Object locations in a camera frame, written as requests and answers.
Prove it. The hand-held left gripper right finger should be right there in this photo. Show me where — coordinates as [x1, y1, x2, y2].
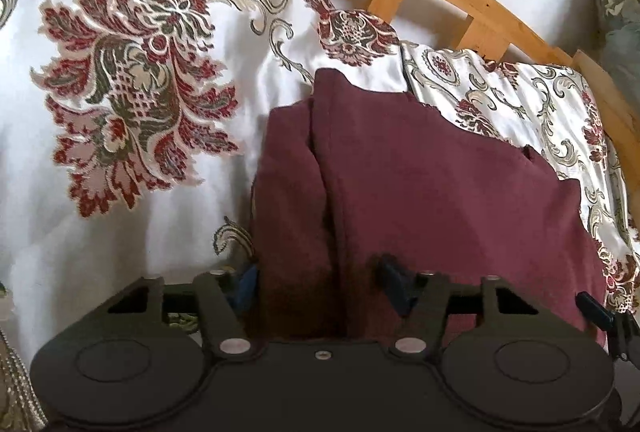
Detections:
[376, 253, 542, 359]

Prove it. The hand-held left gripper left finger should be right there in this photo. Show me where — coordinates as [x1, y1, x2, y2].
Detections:
[106, 263, 267, 359]

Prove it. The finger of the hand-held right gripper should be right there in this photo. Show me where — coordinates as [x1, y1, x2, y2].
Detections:
[575, 292, 640, 360]

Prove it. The maroon long-sleeved shirt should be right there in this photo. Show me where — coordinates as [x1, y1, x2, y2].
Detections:
[248, 68, 608, 343]

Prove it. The white floral printed blanket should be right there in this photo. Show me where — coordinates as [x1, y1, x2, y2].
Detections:
[0, 0, 640, 432]

